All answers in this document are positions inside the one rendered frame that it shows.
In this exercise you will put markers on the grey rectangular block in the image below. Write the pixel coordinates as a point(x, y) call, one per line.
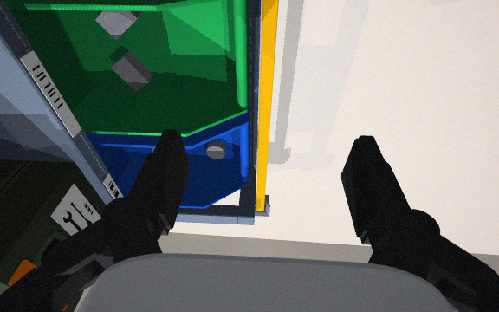
point(116, 23)

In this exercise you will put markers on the yellow bar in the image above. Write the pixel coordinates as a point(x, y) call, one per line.
point(269, 28)

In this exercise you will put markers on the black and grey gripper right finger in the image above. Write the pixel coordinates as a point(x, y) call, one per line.
point(409, 239)

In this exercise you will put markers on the dark grey block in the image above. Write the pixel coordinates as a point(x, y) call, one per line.
point(132, 71)

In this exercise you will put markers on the dark blue metal shelf rack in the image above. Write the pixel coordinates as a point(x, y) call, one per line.
point(37, 124)

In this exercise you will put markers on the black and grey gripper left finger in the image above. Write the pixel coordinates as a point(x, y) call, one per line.
point(129, 227)

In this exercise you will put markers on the blue open bin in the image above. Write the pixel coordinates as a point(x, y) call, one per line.
point(209, 181)

